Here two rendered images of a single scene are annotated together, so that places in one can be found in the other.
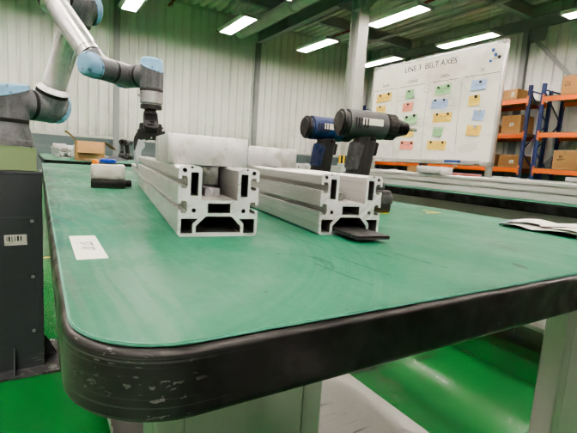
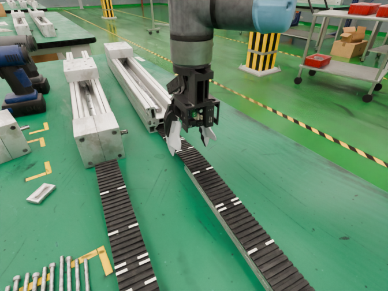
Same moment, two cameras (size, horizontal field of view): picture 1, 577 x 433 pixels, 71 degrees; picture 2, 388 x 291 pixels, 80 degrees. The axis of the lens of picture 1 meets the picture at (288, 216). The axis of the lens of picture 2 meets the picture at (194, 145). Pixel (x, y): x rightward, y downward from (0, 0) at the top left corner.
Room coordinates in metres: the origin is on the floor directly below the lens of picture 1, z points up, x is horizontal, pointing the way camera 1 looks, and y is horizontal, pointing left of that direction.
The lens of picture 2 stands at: (1.85, 0.48, 1.16)
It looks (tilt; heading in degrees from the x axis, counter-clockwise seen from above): 35 degrees down; 178
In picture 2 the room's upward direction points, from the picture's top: straight up
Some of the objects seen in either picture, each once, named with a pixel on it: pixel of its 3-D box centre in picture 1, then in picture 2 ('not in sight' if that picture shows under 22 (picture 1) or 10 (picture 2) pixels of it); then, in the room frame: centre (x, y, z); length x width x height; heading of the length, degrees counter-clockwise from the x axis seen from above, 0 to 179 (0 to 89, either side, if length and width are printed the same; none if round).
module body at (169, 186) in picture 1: (173, 179); (132, 77); (0.86, 0.25, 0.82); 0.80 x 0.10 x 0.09; 24
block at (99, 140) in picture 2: not in sight; (104, 138); (1.34, 0.26, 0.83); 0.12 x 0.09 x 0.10; 114
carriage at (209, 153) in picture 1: (197, 159); (118, 52); (0.63, 0.15, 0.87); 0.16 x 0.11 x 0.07; 24
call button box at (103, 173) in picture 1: (112, 174); not in sight; (1.07, 0.47, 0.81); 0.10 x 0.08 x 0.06; 114
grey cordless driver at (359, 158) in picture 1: (374, 161); (14, 67); (0.92, -0.19, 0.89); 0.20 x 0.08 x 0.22; 109
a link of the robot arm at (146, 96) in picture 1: (150, 99); (193, 51); (1.41, 0.49, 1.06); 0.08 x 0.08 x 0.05
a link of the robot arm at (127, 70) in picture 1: (126, 75); (257, 2); (1.44, 0.59, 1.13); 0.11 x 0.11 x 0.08; 63
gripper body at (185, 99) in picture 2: (150, 123); (193, 95); (1.42, 0.49, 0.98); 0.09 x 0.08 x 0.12; 24
